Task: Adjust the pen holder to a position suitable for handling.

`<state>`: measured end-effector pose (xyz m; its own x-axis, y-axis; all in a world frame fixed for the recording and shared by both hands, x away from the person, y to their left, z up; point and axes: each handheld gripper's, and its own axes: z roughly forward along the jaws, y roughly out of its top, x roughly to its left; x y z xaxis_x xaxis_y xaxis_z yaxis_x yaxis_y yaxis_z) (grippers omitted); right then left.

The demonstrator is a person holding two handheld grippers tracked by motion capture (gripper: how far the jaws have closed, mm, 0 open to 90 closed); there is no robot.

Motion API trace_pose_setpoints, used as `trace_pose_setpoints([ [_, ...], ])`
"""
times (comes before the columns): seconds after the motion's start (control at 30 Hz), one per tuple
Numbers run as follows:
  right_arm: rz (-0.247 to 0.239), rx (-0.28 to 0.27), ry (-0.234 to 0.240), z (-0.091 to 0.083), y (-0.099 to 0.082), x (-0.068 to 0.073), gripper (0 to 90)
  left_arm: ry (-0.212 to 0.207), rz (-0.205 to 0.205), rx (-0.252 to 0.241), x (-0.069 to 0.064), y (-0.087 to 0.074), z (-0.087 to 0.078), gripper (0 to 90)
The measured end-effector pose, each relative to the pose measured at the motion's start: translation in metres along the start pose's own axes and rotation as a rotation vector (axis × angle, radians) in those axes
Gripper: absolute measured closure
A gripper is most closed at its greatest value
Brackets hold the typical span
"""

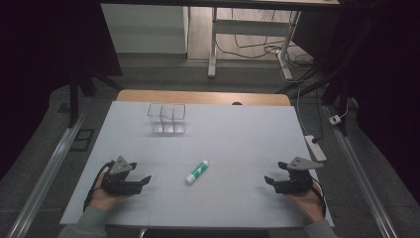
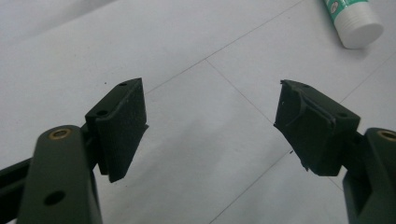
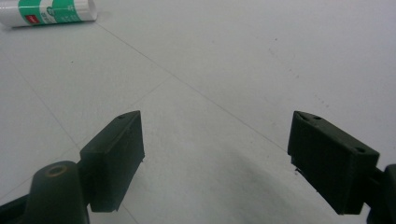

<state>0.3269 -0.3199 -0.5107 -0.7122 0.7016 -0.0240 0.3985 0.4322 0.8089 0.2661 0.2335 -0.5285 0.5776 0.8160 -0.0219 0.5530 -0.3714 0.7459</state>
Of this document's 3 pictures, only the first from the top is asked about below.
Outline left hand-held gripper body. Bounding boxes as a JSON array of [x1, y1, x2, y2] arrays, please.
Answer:
[[100, 156, 144, 196]]

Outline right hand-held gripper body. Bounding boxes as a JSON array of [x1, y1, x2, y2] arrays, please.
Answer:
[[273, 156, 325, 195]]

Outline white and green glue stick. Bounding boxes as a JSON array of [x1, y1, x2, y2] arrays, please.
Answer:
[[184, 159, 211, 185]]

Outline clear plastic compartment organizer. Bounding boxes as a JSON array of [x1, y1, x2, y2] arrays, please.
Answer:
[[147, 102, 187, 135]]

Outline person's left hand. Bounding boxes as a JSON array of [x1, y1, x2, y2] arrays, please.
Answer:
[[88, 172, 131, 213]]

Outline person's right hand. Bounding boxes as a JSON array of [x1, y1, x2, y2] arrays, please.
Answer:
[[284, 183, 327, 223]]

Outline white power strip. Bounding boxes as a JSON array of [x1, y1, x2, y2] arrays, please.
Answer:
[[303, 134, 328, 163]]

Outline white table cover sheet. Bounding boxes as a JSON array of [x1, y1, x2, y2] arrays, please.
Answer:
[[59, 100, 335, 230]]

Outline black metal stand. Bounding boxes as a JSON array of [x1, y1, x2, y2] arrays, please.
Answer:
[[65, 62, 124, 129]]

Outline black curtain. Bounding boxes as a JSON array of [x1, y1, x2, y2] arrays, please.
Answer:
[[291, 0, 420, 204], [0, 0, 124, 181]]

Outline white cabinet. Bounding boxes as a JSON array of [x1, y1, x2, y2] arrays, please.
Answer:
[[100, 3, 190, 56]]

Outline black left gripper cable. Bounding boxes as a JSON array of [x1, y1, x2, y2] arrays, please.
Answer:
[[82, 160, 115, 213]]

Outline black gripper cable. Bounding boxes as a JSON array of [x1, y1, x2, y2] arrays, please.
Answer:
[[82, 160, 115, 213], [309, 178, 328, 219]]

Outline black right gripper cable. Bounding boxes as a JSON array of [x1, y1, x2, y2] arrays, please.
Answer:
[[309, 178, 328, 219]]

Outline black floor frame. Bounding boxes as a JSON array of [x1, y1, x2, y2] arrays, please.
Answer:
[[69, 128, 96, 153]]

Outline white cable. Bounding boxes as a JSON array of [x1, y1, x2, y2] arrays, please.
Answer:
[[295, 86, 311, 137]]

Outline aluminium floor rail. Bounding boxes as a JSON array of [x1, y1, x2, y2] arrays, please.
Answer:
[[322, 104, 400, 238], [6, 108, 89, 238]]

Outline black floor cables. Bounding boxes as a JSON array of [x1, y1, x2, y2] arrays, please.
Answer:
[[215, 8, 315, 67]]

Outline white desk frame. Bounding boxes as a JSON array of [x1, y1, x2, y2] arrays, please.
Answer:
[[207, 6, 302, 81]]

